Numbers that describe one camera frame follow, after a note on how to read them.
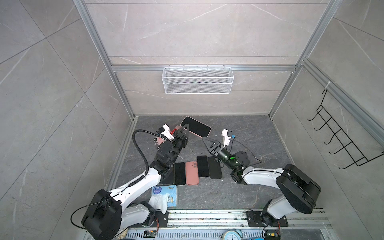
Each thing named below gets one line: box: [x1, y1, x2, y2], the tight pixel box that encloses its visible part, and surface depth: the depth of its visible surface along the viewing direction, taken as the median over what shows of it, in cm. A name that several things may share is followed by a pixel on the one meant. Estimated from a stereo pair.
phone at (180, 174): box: [174, 162, 186, 186], surface depth 92 cm
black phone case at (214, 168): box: [208, 156, 223, 180], surface depth 91 cm
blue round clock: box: [222, 228, 243, 240], surface depth 67 cm
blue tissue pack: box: [148, 185, 178, 214], surface depth 76 cm
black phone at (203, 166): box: [197, 155, 210, 177], surface depth 94 cm
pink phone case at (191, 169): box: [185, 161, 199, 186], surface depth 91 cm
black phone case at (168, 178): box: [160, 165, 175, 186], surface depth 60 cm
